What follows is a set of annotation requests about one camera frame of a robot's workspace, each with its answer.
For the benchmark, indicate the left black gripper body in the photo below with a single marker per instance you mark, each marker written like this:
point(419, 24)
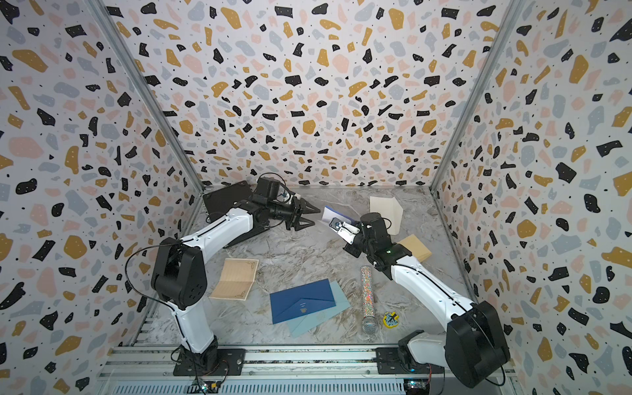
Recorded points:
point(291, 213)

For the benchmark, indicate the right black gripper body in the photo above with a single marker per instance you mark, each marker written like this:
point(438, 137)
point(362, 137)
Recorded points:
point(358, 246)

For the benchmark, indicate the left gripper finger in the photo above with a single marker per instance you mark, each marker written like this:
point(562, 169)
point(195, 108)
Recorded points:
point(303, 223)
point(307, 208)

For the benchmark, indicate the white blue-bordered letter paper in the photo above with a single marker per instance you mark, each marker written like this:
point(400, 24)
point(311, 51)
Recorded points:
point(335, 216)

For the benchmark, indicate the cream white envelope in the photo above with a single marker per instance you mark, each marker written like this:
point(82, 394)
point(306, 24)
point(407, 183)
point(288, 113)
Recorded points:
point(389, 208)

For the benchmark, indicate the yellow envelope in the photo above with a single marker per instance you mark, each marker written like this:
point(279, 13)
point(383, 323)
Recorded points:
point(416, 247)

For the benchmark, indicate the dark blue envelope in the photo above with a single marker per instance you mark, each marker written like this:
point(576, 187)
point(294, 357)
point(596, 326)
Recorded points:
point(301, 300)

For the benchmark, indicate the beige letter paper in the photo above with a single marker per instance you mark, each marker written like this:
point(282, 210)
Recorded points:
point(236, 279)

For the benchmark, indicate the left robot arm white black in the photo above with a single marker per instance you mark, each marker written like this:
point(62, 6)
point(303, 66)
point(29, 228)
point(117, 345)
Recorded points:
point(179, 275)

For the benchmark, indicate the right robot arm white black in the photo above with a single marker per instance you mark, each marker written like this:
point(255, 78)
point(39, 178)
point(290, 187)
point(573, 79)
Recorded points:
point(473, 345)

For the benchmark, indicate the light blue envelope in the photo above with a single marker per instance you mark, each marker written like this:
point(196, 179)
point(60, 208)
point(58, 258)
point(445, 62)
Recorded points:
point(302, 325)

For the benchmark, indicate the black box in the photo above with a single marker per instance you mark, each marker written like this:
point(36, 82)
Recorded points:
point(220, 201)

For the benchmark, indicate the glitter tube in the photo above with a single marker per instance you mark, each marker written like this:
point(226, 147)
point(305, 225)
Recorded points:
point(369, 321)

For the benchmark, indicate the small circuit board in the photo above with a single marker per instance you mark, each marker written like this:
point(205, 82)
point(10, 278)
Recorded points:
point(208, 387)

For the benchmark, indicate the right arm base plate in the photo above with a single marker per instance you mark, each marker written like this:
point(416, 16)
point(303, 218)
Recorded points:
point(389, 362)

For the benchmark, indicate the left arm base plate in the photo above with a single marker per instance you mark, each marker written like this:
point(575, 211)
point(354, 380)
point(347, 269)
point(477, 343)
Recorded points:
point(217, 361)

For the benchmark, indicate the aluminium rail frame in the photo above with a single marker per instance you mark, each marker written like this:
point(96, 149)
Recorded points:
point(329, 369)

